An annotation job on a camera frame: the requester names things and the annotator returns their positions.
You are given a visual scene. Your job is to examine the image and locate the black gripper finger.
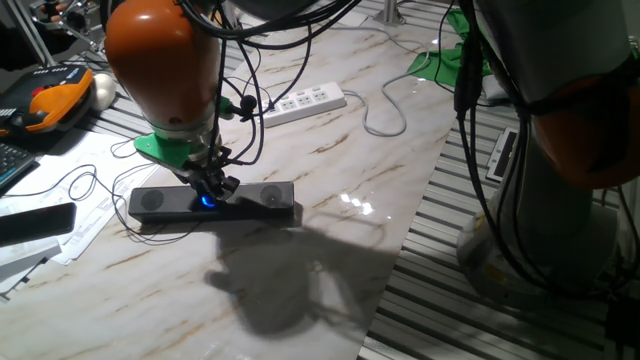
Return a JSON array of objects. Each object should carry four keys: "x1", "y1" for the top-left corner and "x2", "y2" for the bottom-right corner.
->
[
  {"x1": 215, "y1": 175, "x2": 241, "y2": 201},
  {"x1": 192, "y1": 180, "x2": 216, "y2": 206}
]

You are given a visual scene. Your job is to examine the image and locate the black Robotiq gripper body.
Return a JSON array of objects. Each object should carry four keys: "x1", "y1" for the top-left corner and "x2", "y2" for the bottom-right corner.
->
[{"x1": 172, "y1": 149, "x2": 226, "y2": 189}]

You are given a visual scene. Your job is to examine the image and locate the black speaker bar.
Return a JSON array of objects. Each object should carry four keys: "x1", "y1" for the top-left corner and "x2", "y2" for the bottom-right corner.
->
[{"x1": 128, "y1": 180, "x2": 296, "y2": 225}]

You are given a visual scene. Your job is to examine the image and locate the white six-outlet power strip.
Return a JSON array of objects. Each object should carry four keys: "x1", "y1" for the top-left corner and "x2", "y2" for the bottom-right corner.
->
[{"x1": 259, "y1": 81, "x2": 348, "y2": 129}]

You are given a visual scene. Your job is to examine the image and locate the marble pattern table mat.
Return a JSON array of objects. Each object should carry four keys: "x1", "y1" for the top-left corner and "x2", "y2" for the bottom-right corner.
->
[{"x1": 0, "y1": 0, "x2": 466, "y2": 360}]

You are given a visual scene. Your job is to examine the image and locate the white ball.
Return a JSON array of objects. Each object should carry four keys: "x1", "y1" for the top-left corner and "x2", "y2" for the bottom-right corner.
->
[{"x1": 89, "y1": 73, "x2": 117, "y2": 112}]

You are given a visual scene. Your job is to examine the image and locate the printed white paper sheets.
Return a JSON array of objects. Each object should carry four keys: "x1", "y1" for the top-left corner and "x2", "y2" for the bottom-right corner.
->
[{"x1": 0, "y1": 129, "x2": 165, "y2": 266}]

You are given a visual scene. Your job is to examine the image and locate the orange black teach pendant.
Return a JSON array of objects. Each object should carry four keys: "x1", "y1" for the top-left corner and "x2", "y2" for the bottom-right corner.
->
[{"x1": 0, "y1": 64, "x2": 95, "y2": 139}]

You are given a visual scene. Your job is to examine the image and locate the black smartphone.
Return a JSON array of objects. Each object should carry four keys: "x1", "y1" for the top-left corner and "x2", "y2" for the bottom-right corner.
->
[{"x1": 0, "y1": 202, "x2": 78, "y2": 247}]

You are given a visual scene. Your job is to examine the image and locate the flat white box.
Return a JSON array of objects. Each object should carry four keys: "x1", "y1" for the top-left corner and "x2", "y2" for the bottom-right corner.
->
[{"x1": 0, "y1": 237, "x2": 64, "y2": 282}]

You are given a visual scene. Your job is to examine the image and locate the black keyboard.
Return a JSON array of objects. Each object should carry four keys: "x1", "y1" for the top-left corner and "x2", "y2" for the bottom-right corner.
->
[{"x1": 0, "y1": 142, "x2": 37, "y2": 194}]

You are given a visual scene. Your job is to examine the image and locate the slanted grey metal bar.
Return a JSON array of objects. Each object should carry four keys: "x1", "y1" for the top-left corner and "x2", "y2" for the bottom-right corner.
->
[{"x1": 4, "y1": 0, "x2": 56, "y2": 69}]

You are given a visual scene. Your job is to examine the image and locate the green cloth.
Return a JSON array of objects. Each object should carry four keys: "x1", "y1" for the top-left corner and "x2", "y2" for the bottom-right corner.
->
[{"x1": 407, "y1": 7, "x2": 494, "y2": 90}]

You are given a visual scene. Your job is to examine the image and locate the green wrist mount flange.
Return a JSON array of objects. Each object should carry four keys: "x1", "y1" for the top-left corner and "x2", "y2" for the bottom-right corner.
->
[{"x1": 133, "y1": 94, "x2": 234, "y2": 171}]

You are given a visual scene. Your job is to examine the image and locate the thin black speaker cable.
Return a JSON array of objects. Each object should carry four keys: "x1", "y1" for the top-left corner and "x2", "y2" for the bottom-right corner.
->
[{"x1": 4, "y1": 137, "x2": 201, "y2": 246}]

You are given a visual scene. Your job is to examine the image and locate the grey power strip cable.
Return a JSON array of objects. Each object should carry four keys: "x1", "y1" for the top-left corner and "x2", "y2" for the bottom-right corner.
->
[{"x1": 324, "y1": 24, "x2": 432, "y2": 139}]

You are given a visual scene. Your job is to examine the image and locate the silver aluminium post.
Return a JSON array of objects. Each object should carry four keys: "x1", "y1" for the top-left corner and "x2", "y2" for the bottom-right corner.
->
[{"x1": 374, "y1": 0, "x2": 407, "y2": 26}]

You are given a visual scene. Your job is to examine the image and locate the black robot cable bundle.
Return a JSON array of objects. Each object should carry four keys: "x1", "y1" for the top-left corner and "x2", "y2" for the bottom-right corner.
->
[{"x1": 177, "y1": 0, "x2": 640, "y2": 296}]

